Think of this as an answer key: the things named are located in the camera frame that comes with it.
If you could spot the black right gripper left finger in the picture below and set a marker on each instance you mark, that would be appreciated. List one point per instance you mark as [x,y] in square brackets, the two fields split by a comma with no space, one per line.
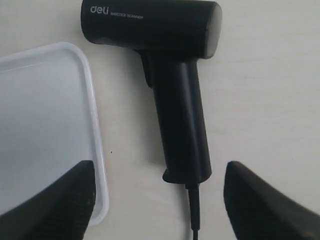
[62,211]

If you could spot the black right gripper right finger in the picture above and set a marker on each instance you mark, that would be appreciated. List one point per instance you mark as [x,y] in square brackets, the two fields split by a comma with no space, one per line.
[258,211]

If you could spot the black barcode scanner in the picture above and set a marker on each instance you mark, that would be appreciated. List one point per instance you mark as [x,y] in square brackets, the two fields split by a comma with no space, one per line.
[170,36]

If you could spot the white plastic tray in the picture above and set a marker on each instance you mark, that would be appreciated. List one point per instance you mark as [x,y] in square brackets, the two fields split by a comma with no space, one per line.
[48,123]

